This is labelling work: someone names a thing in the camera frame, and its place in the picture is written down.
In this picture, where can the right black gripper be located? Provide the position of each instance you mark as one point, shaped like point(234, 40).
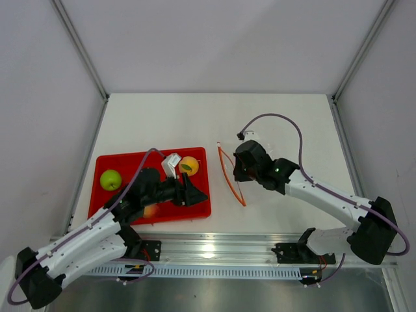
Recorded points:
point(239, 177)

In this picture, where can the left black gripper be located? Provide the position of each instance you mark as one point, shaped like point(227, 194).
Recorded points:
point(186, 194)

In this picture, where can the clear zip bag orange zipper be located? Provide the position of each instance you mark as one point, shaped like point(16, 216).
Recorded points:
point(248, 194)

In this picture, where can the orange peach with leaf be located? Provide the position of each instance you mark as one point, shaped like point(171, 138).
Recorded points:
point(189, 165)

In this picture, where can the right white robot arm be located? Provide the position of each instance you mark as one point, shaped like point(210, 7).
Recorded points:
point(368, 226)

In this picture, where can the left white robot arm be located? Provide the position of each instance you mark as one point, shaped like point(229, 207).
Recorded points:
point(42, 280)

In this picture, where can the small orange peach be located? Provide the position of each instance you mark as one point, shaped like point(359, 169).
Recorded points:
point(150, 211)

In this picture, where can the green apple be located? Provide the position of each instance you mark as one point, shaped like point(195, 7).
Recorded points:
point(110, 180)

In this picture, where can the red plastic tray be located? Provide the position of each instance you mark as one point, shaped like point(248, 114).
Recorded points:
point(143, 191)

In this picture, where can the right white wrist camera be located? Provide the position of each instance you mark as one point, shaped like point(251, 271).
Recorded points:
point(247, 135)

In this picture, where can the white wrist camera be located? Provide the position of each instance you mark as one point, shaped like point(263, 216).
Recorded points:
point(169, 164)
point(247, 135)

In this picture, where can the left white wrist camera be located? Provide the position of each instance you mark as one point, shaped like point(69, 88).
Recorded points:
point(169, 164)

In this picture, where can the aluminium front rail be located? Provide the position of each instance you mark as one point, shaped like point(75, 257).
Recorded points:
point(217, 249)

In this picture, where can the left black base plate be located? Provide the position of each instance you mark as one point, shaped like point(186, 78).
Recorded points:
point(150, 250)

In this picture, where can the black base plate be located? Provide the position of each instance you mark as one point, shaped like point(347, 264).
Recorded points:
point(290, 253)
point(150, 250)

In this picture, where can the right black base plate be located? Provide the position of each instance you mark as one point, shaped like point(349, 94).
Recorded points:
point(290, 253)

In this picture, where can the white slotted cable duct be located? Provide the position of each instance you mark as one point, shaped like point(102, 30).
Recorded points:
point(197, 271)

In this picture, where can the right aluminium frame post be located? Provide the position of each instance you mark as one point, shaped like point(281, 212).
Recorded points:
point(364, 47)

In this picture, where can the aluminium frame post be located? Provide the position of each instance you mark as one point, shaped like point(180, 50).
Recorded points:
point(79, 47)
point(364, 47)

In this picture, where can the left aluminium frame post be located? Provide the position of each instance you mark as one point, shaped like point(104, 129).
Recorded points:
point(79, 47)

